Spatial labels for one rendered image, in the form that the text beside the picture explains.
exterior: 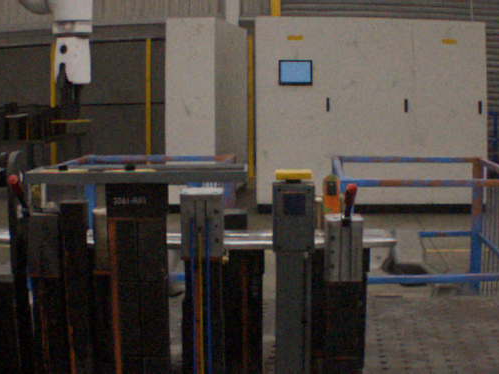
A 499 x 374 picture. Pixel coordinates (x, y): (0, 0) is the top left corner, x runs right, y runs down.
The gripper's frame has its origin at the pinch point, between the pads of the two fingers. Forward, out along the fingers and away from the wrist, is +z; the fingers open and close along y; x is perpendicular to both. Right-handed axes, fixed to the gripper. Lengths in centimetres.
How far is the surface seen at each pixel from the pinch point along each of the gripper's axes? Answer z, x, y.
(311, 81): -12, 57, 779
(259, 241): 25.6, -40.1, -2.7
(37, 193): 18.6, 12.2, 8.9
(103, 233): 22.5, -14.2, -19.4
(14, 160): 8.6, 0.6, -27.4
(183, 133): 40, 184, 763
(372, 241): 26, -62, 1
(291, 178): 11, -50, -29
